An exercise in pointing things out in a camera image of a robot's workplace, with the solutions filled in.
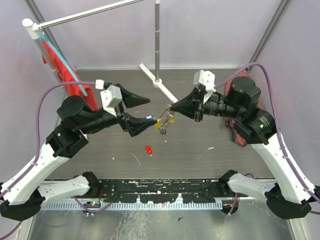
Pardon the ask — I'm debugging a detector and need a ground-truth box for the large keyring with yellow handle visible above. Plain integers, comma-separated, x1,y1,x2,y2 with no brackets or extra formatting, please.
155,104,175,135

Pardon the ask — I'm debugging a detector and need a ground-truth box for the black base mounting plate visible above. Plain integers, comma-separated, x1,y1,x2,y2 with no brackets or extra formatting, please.
77,178,236,204

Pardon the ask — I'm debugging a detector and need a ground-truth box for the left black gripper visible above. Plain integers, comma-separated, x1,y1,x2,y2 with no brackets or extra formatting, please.
80,84,159,137

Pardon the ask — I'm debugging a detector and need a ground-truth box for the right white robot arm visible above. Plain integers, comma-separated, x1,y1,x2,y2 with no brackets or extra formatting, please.
170,76,320,220

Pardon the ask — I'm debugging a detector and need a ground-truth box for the slotted cable duct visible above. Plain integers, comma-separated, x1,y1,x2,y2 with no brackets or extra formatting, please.
41,197,223,211

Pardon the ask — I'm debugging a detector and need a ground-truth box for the red shirt on hanger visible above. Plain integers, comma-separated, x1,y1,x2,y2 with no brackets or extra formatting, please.
42,40,98,111

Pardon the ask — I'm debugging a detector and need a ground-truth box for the metal clothes rack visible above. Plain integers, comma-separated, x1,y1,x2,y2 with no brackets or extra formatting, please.
21,0,178,103

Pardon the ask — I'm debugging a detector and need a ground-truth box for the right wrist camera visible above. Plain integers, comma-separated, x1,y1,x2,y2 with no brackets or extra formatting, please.
193,69,216,104

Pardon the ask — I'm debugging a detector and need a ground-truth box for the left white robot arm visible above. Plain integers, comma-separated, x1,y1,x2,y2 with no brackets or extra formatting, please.
0,82,156,221

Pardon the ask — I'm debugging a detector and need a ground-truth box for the folded maroon t-shirt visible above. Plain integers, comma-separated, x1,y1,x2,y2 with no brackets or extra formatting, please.
223,70,264,147

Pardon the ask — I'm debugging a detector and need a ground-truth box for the red key tag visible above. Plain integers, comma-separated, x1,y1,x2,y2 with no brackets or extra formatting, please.
145,145,153,156

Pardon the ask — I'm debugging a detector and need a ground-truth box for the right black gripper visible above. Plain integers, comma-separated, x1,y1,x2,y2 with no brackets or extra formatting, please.
170,85,243,122

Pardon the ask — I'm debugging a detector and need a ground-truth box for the blue clothes hanger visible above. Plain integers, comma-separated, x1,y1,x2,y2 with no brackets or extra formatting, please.
37,31,89,97

